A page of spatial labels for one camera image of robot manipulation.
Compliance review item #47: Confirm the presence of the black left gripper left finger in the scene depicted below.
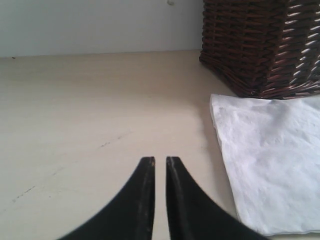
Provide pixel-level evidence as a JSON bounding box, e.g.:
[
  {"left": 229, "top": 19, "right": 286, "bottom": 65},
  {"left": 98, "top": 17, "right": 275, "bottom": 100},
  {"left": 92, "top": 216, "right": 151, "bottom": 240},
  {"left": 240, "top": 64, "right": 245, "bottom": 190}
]
[{"left": 61, "top": 156, "right": 155, "bottom": 240}]

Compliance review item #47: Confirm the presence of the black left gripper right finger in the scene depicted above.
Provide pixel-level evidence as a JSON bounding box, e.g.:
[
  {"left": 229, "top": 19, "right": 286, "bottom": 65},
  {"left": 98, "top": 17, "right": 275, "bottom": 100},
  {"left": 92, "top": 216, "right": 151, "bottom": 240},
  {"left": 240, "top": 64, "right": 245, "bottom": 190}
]
[{"left": 166, "top": 156, "right": 265, "bottom": 240}]

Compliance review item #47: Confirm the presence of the white t-shirt red patch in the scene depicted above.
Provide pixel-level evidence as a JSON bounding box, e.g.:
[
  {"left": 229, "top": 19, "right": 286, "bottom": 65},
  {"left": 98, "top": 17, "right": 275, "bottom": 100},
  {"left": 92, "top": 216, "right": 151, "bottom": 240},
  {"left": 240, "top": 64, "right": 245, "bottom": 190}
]
[{"left": 210, "top": 94, "right": 320, "bottom": 236}]

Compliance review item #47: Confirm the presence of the dark red wicker basket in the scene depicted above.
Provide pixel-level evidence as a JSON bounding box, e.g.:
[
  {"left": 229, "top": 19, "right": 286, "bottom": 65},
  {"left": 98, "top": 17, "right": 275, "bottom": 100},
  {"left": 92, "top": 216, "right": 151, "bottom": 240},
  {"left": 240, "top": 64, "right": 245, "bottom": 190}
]
[{"left": 199, "top": 0, "right": 320, "bottom": 99}]

